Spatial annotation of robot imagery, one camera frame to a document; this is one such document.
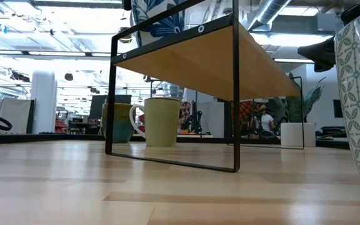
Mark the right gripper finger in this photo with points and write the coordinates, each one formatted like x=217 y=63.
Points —
x=322 y=50
x=323 y=67

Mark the brown and teal glazed mug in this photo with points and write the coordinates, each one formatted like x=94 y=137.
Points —
x=123 y=125

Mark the snake plant in white pot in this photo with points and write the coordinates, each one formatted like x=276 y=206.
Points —
x=295 y=134

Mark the person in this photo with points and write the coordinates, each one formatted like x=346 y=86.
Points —
x=266 y=121

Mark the white mug blue floral print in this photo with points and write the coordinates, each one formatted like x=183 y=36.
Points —
x=167 y=27

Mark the black monitor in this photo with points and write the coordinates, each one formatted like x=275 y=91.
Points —
x=97 y=106

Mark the red cart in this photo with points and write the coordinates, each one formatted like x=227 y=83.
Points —
x=61 y=126

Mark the white column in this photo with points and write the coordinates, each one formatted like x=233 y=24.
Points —
x=44 y=103

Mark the white partition panel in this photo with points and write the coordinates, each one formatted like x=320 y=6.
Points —
x=14 y=115

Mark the black wall screen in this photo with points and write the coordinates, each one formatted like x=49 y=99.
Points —
x=338 y=108

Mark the black frame wooden shelf riser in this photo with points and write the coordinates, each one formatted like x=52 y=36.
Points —
x=205 y=62

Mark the black table frame rails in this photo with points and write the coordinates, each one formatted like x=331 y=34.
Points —
x=42 y=137

